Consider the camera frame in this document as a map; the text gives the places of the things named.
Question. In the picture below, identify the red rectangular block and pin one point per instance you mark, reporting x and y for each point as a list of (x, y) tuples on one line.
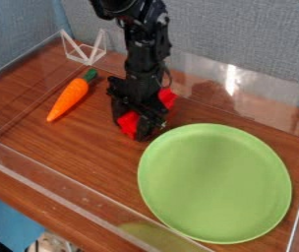
[(160, 105)]

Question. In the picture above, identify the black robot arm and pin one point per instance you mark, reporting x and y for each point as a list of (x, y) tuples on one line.
[(144, 20)]

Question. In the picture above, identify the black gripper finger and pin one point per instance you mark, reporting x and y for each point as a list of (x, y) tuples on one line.
[(148, 123), (119, 109)]

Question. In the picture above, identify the green round plate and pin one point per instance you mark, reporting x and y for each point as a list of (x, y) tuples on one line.
[(214, 183)]

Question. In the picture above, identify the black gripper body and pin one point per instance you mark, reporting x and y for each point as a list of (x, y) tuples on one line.
[(140, 86)]

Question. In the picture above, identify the orange toy carrot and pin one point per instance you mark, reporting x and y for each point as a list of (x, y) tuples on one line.
[(73, 92)]

